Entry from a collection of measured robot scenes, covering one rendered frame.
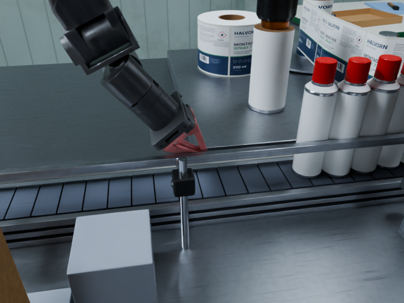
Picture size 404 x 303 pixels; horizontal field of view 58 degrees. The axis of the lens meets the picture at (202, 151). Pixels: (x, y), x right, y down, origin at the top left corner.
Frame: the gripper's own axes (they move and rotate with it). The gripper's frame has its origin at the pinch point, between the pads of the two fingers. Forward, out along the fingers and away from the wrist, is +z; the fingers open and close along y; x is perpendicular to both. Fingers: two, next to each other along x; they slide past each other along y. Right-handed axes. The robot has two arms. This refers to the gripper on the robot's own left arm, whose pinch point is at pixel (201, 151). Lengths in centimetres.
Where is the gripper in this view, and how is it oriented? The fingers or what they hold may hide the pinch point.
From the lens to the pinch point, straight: 61.1
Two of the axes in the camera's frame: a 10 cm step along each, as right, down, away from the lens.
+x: -7.6, 6.1, 2.3
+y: -1.8, -5.4, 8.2
